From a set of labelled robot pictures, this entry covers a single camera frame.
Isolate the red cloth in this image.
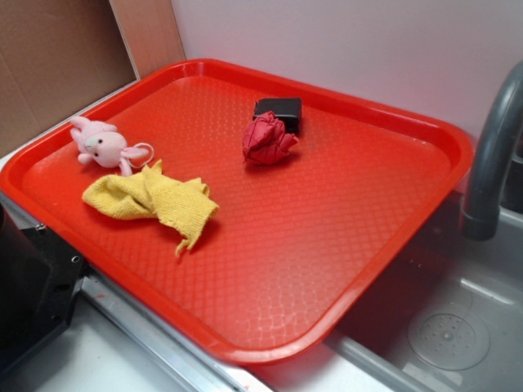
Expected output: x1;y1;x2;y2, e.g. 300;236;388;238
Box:
242;111;298;166

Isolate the black box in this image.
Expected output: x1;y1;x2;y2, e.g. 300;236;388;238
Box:
253;97;302;136

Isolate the red plastic tray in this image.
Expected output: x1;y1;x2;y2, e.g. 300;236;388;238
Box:
1;60;473;364

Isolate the yellow knitted cloth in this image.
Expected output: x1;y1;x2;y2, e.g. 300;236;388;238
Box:
82;161;219;256

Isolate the pink plush bunny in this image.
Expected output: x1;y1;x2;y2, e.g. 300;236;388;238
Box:
70;116;154;176

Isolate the grey sink basin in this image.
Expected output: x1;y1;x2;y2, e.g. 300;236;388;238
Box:
328;195;522;391

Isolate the sink drain strainer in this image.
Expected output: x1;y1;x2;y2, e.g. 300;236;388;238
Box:
407;304;489;371

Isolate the brown cardboard panel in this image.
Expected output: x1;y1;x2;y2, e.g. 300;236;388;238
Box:
1;1;185;156

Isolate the grey faucet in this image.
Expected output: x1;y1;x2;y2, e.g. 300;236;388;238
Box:
459;62;522;241

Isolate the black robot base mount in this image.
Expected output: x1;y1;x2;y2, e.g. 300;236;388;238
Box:
1;208;85;376

